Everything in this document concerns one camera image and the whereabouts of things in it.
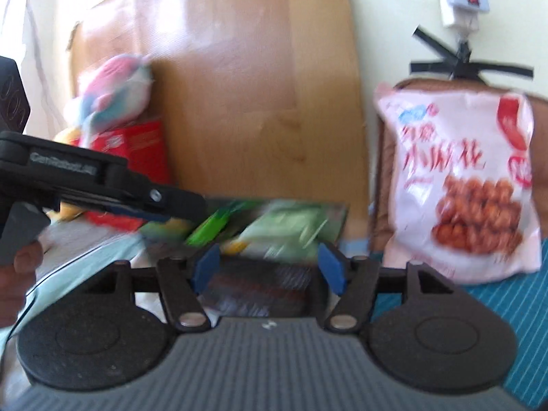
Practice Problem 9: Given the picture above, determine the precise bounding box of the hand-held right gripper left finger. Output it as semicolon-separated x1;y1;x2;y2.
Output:
79;243;220;333

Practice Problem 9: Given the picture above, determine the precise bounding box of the black tape cross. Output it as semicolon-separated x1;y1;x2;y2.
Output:
410;27;536;81

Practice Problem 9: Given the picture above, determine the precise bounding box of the black rectangular box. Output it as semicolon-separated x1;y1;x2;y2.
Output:
143;198;350;318

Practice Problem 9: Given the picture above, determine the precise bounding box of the yellow plush toy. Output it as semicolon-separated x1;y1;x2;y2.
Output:
48;126;88;223

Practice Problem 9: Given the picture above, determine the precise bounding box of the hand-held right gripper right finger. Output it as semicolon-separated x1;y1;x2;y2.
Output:
317;242;462;332

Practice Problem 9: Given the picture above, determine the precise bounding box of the red gift box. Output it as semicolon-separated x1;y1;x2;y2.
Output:
78;119;173;231

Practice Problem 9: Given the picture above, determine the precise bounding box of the wooden board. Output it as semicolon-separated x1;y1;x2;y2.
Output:
67;0;372;224

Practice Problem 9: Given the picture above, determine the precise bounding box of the rainbow plush toy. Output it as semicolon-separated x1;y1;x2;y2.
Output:
63;53;153;147

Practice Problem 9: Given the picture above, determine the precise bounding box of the pink snack bag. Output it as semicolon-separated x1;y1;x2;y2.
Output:
374;87;543;286

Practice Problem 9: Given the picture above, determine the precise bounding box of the person's left hand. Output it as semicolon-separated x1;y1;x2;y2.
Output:
0;240;45;329

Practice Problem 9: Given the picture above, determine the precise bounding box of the pale green snack packet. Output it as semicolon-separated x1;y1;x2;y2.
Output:
237;203;343;263

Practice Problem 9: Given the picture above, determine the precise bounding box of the brown cushion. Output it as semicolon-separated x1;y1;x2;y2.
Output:
369;77;548;254

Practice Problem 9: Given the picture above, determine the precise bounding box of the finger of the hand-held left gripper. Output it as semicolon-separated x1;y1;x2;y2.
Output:
123;171;208;224
60;199;173;224

